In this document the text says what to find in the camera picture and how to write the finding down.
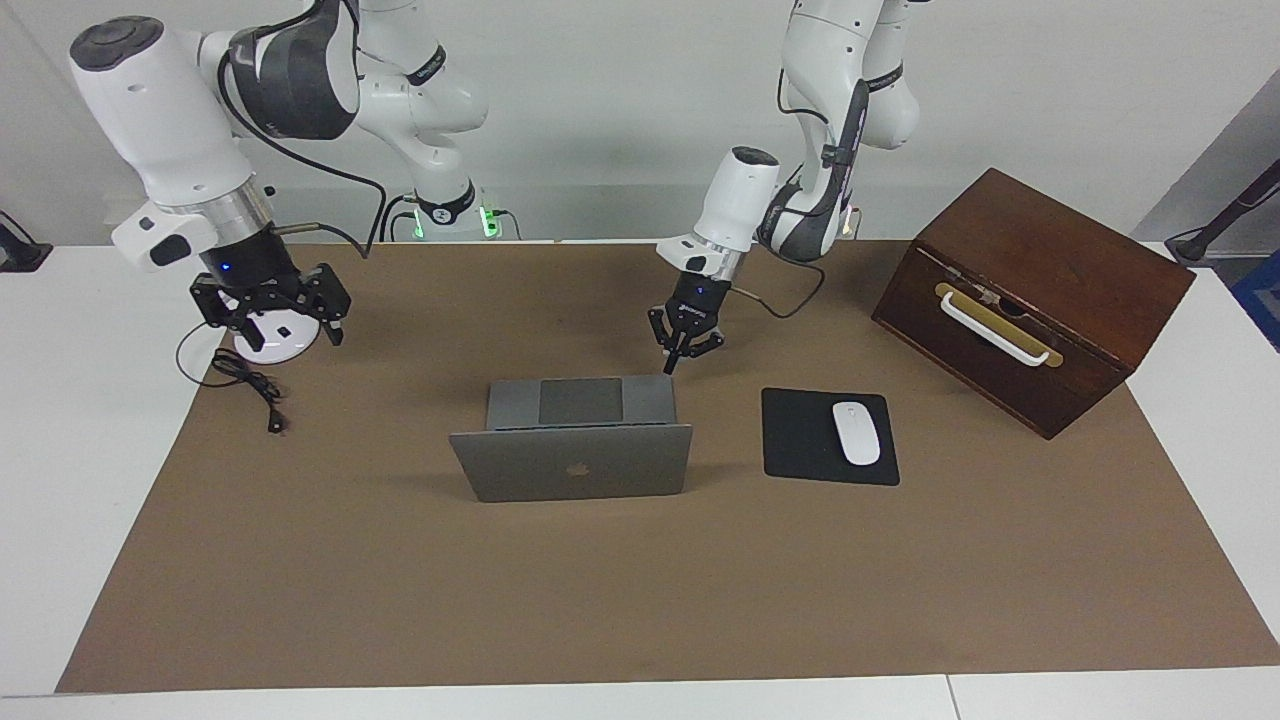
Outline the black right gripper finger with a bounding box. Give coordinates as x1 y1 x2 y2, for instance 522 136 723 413
190 280 263 351
300 262 353 348

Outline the silver grey laptop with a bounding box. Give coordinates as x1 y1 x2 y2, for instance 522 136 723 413
448 376 694 503

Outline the black mouse pad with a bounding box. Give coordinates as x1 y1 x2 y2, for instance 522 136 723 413
761 387 901 487

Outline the white computer mouse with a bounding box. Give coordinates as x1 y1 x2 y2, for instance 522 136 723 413
832 401 882 467

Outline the black table clamp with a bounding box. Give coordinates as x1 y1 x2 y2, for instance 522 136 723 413
0 212 53 273

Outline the brown table mat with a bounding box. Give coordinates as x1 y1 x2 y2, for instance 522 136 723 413
55 240 1280 694

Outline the dark brown wooden box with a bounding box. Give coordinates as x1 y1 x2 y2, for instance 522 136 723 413
871 167 1197 441

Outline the black stand with pole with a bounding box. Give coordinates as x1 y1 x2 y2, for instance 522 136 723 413
1165 158 1280 266

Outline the blue crate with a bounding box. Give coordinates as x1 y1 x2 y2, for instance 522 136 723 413
1232 250 1280 353

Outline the black lamp power cable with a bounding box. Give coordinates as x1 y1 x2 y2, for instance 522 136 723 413
176 318 288 435

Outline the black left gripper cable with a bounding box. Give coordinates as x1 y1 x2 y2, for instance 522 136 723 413
732 255 829 321

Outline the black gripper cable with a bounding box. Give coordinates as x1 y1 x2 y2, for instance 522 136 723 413
215 40 391 261
732 255 829 321

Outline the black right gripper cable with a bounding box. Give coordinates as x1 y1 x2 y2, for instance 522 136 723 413
215 40 391 261

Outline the white box handle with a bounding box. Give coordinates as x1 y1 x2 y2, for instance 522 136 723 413
940 291 1051 367

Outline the gold handle back plate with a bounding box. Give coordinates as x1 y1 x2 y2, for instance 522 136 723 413
935 282 1064 369

